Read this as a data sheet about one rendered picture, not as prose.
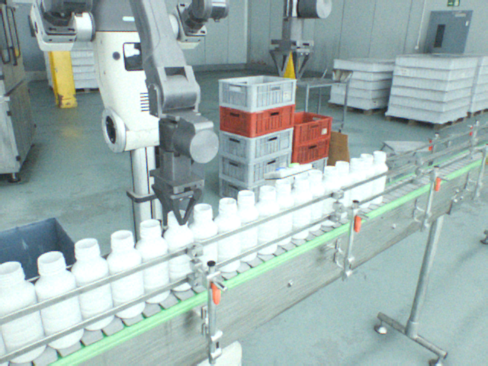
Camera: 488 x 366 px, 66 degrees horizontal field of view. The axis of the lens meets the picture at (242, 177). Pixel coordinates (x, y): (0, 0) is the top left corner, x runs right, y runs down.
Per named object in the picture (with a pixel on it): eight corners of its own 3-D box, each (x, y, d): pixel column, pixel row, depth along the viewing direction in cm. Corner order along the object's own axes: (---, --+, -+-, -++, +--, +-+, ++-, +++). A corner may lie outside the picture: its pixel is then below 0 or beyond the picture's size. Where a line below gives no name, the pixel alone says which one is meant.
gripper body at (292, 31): (286, 46, 107) (288, 17, 104) (313, 48, 100) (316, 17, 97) (269, 46, 103) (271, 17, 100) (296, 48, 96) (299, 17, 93)
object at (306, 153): (293, 168, 380) (294, 147, 372) (264, 158, 408) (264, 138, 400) (329, 156, 419) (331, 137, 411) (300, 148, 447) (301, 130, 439)
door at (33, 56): (17, 82, 1069) (2, 1, 992) (17, 81, 1076) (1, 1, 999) (55, 80, 1129) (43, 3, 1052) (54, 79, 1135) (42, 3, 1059)
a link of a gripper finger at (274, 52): (284, 75, 110) (286, 41, 107) (302, 78, 105) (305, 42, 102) (267, 76, 106) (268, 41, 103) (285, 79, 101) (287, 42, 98)
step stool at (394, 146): (405, 168, 456) (412, 135, 441) (431, 187, 399) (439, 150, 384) (367, 168, 453) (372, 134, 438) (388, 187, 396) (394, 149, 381)
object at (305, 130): (295, 147, 373) (296, 125, 365) (265, 138, 401) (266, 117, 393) (331, 137, 411) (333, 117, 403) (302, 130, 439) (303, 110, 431)
